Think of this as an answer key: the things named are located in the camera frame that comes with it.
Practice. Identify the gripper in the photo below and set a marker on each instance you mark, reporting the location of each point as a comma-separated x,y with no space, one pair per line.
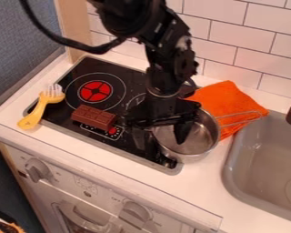
162,106

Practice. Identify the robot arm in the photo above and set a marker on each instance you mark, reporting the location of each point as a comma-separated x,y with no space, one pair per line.
160,33

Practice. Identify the silver pot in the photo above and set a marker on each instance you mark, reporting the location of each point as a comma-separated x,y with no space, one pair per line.
202,136

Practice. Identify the brown toy chocolate bar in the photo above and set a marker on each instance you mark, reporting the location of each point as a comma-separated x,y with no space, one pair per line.
93,116

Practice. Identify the orange cloth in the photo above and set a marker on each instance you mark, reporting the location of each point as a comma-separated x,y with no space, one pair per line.
229,101

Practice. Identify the toy stove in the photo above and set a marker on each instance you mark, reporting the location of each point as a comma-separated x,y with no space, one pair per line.
71,85

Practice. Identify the toy sink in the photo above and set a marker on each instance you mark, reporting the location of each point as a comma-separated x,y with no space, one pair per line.
265,164

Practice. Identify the yellow brush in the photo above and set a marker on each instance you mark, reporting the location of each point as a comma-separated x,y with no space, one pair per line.
40,107

